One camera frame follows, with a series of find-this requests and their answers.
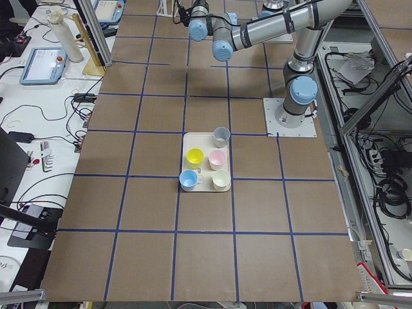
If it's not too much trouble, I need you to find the pink plastic cup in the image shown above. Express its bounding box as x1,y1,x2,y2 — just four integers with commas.
208,149,226,171

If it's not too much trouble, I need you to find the yellow plastic cup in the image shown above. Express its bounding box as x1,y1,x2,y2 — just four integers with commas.
186,148,204,169

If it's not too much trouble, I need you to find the grey plastic cup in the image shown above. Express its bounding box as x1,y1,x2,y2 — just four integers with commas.
213,127,230,148

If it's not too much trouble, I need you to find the cream plastic cup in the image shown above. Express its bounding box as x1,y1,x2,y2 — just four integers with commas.
212,169,231,191

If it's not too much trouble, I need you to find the cream plastic tray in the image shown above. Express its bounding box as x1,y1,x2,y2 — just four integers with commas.
182,132,231,192

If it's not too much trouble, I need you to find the wooden stand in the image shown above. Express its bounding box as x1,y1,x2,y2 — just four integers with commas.
71,14,105,77

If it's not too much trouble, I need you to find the blue teach pendant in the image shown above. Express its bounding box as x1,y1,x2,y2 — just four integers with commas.
93,0,126,24
19,48,67,86

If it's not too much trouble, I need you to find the black power adapter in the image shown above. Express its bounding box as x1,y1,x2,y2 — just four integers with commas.
8,131,35,144

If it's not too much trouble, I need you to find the white cardboard tube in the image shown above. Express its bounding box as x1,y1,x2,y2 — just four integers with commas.
48,6,83,63

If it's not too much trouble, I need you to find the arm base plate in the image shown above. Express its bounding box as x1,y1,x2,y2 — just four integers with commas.
263,98,317,138

